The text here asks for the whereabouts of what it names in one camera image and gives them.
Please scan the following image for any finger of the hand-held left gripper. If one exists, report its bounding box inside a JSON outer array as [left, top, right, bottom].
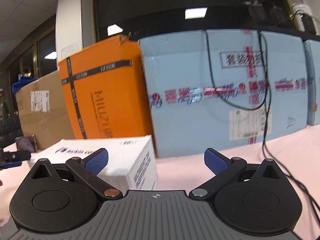
[[0, 148, 32, 170]]

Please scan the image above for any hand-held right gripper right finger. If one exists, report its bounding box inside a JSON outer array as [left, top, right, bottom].
[[189, 148, 288, 200]]

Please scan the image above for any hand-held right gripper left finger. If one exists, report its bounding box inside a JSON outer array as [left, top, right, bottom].
[[26, 148, 123, 202]]

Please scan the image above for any black office chair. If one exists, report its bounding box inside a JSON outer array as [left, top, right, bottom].
[[0, 117, 23, 148]]

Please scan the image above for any white printed carton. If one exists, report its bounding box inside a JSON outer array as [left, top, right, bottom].
[[27, 135, 159, 191]]

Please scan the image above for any large light blue carton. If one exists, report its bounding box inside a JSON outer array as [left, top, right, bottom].
[[138, 29, 308, 158]]

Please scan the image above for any brown cardboard box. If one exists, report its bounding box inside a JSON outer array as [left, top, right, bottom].
[[15, 70, 77, 150]]

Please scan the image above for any blue cloth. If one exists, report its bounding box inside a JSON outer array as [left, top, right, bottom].
[[12, 74, 39, 93]]

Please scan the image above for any orange box with black ribbon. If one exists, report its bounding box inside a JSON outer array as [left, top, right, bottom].
[[58, 35, 154, 140]]

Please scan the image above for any black power adapter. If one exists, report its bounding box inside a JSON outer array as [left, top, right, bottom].
[[247, 0, 269, 22], [271, 4, 292, 25], [301, 15, 318, 34]]

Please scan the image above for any dark glass window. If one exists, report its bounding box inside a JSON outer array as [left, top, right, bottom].
[[93, 0, 320, 43]]

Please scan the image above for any white plastic device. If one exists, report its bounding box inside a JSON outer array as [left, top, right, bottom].
[[291, 2, 313, 30]]

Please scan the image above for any long black cable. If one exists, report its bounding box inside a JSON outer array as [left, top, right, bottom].
[[260, 32, 320, 222]]

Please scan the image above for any looped black cable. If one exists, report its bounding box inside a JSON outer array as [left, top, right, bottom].
[[205, 30, 269, 110]]

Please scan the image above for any white wall notice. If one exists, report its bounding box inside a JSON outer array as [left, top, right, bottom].
[[61, 44, 83, 56]]

